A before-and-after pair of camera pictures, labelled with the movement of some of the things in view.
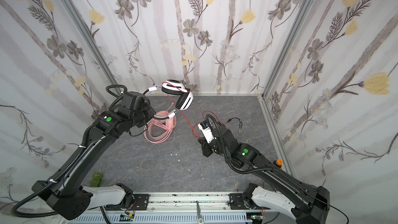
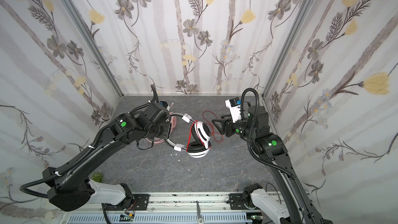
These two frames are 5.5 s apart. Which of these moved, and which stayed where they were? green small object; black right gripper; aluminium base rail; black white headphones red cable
Moved: black white headphones red cable; black right gripper
Stayed: green small object; aluminium base rail
